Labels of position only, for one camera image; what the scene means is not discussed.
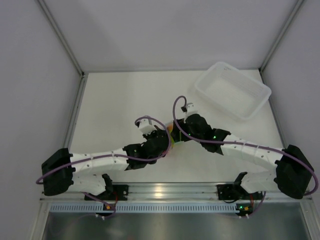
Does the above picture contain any clear zip top bag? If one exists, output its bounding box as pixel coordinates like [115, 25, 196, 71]
[163, 121, 183, 155]

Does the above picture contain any green fake apple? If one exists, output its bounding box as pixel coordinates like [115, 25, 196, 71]
[170, 132, 181, 147]

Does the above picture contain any orange fake peach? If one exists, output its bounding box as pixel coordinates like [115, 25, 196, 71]
[165, 122, 174, 133]

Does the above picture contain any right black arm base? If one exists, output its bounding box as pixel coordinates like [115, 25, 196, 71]
[216, 184, 251, 202]

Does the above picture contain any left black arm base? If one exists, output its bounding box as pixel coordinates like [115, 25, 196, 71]
[90, 184, 129, 201]

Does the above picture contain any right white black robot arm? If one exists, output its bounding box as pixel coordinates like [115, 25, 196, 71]
[171, 113, 314, 199]

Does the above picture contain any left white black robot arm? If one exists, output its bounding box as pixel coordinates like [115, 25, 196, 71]
[39, 126, 170, 200]

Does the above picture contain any white plastic basket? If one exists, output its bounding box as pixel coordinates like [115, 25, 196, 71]
[194, 61, 272, 121]

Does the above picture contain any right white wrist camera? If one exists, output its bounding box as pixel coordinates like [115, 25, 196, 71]
[181, 102, 198, 123]

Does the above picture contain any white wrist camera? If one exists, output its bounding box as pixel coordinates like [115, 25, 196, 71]
[135, 118, 156, 135]
[181, 102, 198, 123]

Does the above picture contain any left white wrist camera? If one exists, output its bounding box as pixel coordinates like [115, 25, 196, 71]
[135, 118, 156, 135]

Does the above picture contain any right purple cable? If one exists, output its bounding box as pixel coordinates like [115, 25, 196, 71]
[172, 96, 320, 196]

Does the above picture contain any purple cable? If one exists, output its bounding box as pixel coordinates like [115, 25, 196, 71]
[36, 115, 173, 186]
[172, 96, 320, 196]

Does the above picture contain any aluminium mounting rail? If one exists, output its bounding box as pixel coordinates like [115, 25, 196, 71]
[39, 182, 299, 202]

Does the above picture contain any left aluminium frame post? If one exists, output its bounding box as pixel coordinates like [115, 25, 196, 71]
[37, 0, 87, 78]

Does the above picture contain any aluminium frame post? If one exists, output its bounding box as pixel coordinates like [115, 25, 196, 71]
[259, 0, 306, 74]
[37, 0, 87, 78]

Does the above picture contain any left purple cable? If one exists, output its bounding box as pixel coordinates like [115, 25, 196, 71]
[36, 115, 173, 186]

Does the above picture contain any white slotted cable duct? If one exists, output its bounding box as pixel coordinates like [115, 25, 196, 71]
[50, 202, 250, 214]

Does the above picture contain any right aluminium frame post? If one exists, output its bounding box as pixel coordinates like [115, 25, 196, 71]
[259, 0, 306, 74]

